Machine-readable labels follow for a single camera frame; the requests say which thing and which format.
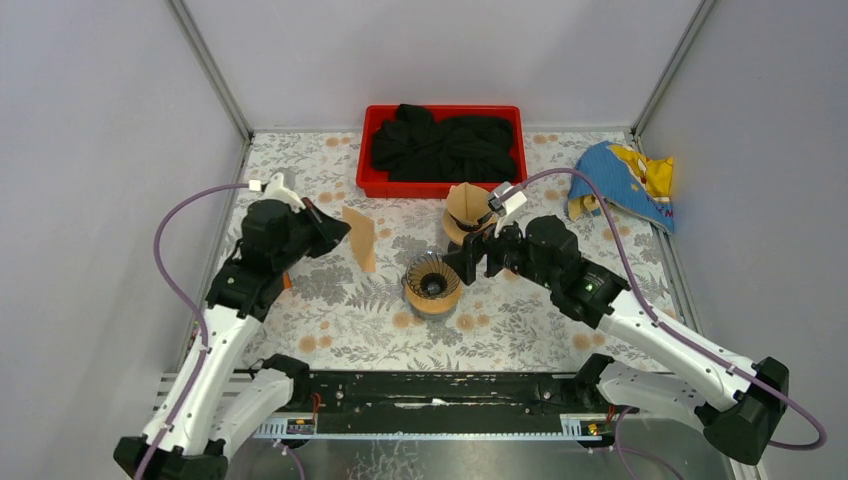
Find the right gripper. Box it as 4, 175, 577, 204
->
441, 207, 557, 291

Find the grey glass dripper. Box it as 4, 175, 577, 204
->
404, 250, 460, 300

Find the wooden ring holder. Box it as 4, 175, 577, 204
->
404, 285, 463, 317
442, 210, 497, 246

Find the single brown paper filter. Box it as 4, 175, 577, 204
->
446, 182, 491, 220

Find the clear glass carafe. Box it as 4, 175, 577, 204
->
404, 277, 462, 321

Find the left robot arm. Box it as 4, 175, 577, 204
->
113, 199, 351, 479

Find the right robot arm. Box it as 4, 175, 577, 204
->
444, 216, 789, 465

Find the red plastic bin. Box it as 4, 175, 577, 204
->
356, 104, 527, 199

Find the black cloth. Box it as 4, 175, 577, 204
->
370, 104, 518, 183

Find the blue and yellow cloth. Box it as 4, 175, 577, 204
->
565, 141, 674, 233

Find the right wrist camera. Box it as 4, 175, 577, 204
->
487, 182, 527, 237

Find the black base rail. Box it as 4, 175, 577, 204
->
257, 371, 623, 441

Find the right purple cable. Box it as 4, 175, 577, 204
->
510, 166, 828, 480

